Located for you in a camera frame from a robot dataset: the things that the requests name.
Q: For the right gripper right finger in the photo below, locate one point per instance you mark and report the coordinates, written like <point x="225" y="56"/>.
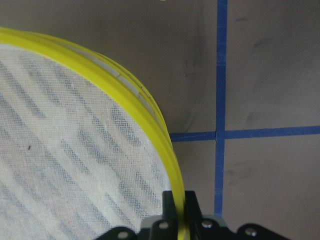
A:
<point x="192" y="210"/>

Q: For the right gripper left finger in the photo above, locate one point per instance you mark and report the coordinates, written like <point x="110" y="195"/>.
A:
<point x="169" y="212"/>

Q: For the yellow top steamer layer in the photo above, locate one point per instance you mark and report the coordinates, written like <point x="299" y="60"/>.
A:
<point x="121" y="86"/>

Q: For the white steamer cloth liner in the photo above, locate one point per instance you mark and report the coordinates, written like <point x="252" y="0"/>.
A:
<point x="73" y="163"/>

